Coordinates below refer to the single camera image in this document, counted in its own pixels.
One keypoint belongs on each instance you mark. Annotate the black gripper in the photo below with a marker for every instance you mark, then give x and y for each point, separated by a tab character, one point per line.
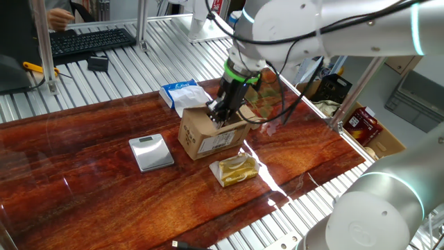
236	95

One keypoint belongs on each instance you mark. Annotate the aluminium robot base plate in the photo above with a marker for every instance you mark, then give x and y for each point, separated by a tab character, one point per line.
282	243

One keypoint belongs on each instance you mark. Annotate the wood grain table mat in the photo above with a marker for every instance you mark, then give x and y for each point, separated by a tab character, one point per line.
104	191

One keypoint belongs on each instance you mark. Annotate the brown cardboard box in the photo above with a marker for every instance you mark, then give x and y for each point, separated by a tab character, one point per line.
208	139

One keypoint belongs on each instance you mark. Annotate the light wooden cabinet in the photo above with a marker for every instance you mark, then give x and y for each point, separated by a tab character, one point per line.
402	64

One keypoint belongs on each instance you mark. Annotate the silver digital scale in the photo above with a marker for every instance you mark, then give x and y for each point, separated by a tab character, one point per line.
151	152

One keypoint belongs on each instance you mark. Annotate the person's bare hand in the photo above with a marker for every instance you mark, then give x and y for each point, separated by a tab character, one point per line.
59	19

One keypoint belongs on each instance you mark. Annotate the small black flat device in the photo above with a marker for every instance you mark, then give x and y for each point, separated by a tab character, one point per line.
98	63

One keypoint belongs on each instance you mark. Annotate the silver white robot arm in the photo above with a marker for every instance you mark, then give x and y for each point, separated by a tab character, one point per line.
284	24

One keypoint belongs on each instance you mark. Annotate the small light wooden block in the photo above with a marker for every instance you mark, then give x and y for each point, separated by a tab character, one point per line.
256	125

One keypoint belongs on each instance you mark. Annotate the grey equipment case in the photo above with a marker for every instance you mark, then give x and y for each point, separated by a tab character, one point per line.
416	100

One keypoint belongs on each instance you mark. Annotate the beige cloth bundle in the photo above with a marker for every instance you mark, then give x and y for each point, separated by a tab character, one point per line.
327	107

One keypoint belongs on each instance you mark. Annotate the white metal shelf rack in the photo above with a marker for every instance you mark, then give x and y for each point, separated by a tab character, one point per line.
308	69

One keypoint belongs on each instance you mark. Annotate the black monitor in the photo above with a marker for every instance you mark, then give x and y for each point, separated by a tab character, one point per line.
17	34

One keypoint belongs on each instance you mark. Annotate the white stand on metal plate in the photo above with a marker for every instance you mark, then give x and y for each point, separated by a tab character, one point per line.
201	31

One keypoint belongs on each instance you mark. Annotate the black keyboard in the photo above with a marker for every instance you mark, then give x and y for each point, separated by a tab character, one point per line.
86	41

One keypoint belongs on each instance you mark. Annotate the yellow packet in plastic wrap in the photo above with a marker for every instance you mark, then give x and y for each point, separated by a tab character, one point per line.
236	170

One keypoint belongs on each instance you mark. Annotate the blue tissue pack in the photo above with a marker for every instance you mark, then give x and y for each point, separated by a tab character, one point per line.
184	93

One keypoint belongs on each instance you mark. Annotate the red product box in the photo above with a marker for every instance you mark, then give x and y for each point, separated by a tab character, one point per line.
362	125

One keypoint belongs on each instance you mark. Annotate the large open cardboard carton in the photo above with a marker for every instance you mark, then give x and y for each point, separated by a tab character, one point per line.
388	146

